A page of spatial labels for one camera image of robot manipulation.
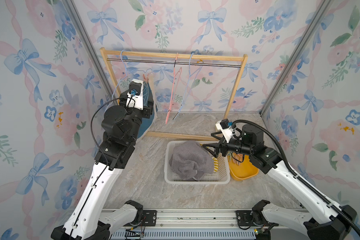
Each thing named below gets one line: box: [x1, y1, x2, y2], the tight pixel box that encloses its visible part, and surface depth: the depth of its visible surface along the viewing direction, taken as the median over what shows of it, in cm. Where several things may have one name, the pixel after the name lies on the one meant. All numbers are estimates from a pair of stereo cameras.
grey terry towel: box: [169, 140, 214, 181], surface depth 80 cm
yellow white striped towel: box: [212, 156, 219, 172], surface depth 91 cm
